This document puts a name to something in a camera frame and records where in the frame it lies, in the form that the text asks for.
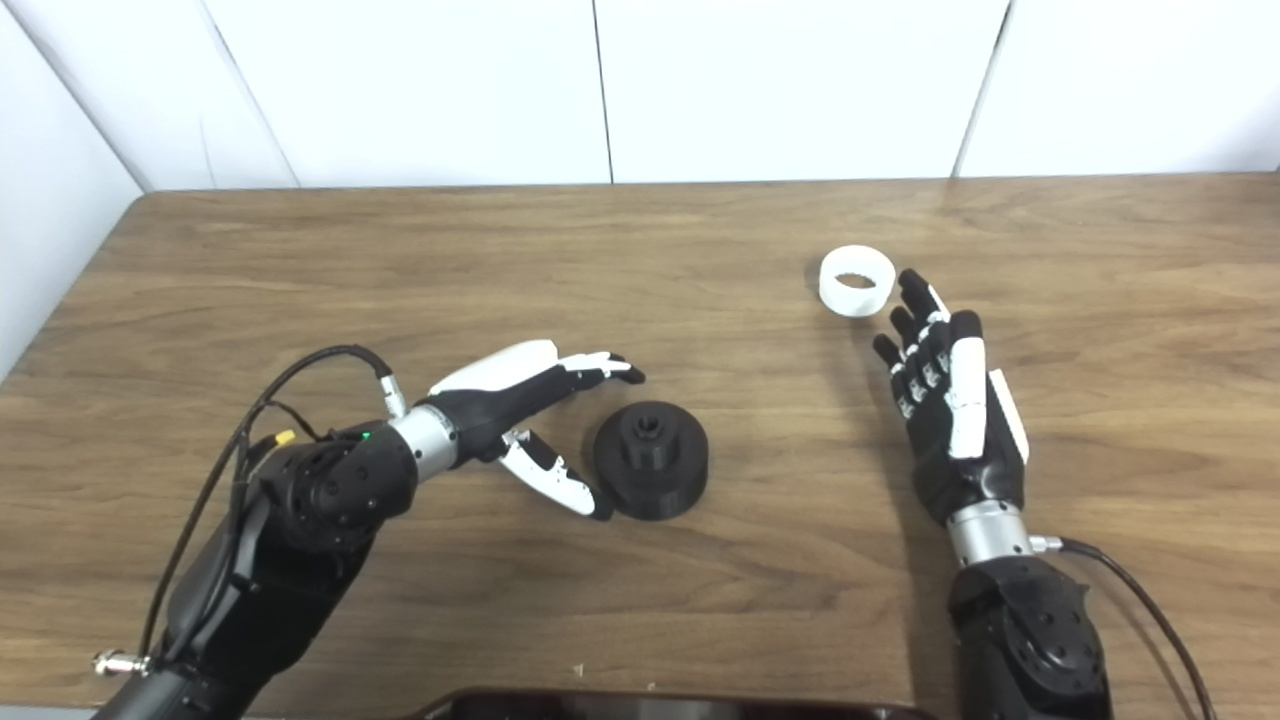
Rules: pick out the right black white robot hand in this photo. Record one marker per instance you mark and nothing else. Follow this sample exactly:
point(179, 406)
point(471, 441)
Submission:
point(975, 480)

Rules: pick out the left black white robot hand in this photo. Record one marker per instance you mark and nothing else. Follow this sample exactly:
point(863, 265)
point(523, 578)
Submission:
point(490, 405)

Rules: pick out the round black stepped part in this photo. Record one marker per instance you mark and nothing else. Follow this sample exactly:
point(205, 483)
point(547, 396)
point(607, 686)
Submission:
point(660, 485)

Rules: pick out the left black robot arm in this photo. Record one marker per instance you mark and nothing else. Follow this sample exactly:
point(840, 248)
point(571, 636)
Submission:
point(320, 490)

